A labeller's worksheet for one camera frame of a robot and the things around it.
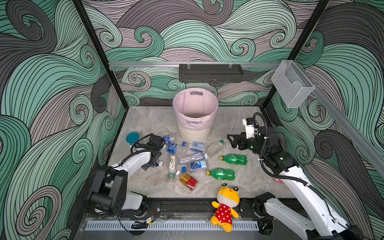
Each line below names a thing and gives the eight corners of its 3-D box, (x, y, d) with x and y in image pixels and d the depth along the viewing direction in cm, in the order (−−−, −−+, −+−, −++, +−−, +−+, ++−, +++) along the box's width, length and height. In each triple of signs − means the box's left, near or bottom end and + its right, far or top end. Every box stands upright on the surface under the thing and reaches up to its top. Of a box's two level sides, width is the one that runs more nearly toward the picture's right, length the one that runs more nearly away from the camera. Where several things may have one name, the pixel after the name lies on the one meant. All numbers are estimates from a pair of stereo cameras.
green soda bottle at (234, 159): (220, 166, 90) (221, 162, 85) (218, 158, 93) (220, 154, 89) (245, 166, 90) (248, 162, 85) (243, 158, 93) (246, 154, 89)
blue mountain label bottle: (182, 174, 86) (182, 171, 82) (181, 167, 88) (180, 164, 85) (208, 169, 88) (208, 166, 84) (206, 162, 91) (206, 159, 87)
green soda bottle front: (206, 181, 84) (207, 177, 80) (205, 172, 88) (206, 168, 83) (233, 181, 84) (236, 177, 80) (231, 172, 88) (234, 168, 83)
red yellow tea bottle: (174, 177, 85) (174, 174, 82) (180, 170, 88) (180, 167, 84) (191, 192, 80) (192, 189, 76) (197, 184, 83) (198, 181, 79)
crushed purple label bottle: (179, 166, 89) (178, 163, 86) (178, 158, 93) (177, 155, 89) (207, 161, 91) (208, 158, 88) (205, 153, 95) (206, 150, 91)
